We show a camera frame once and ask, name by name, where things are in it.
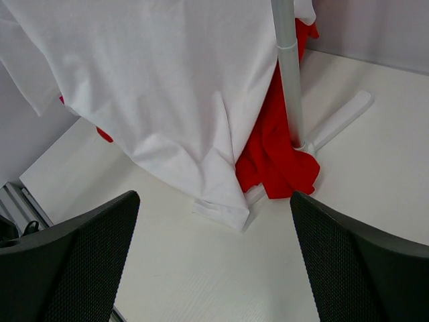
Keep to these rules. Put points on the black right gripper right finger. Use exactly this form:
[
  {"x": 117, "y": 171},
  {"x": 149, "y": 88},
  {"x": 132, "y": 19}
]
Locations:
[{"x": 358, "y": 272}]

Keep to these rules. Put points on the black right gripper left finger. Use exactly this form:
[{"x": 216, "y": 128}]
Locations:
[{"x": 70, "y": 271}]

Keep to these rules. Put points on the red t shirt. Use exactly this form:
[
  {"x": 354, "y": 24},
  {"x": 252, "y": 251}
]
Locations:
[{"x": 210, "y": 118}]

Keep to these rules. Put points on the white t shirt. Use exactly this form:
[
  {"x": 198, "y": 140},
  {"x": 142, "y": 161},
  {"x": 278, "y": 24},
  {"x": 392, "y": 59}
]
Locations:
[{"x": 94, "y": 52}]

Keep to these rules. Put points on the silver clothes rack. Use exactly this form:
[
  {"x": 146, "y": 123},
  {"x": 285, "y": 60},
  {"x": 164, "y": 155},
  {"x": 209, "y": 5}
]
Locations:
[{"x": 291, "y": 84}]

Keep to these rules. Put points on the aluminium frame rail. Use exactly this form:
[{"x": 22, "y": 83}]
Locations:
[{"x": 19, "y": 207}]

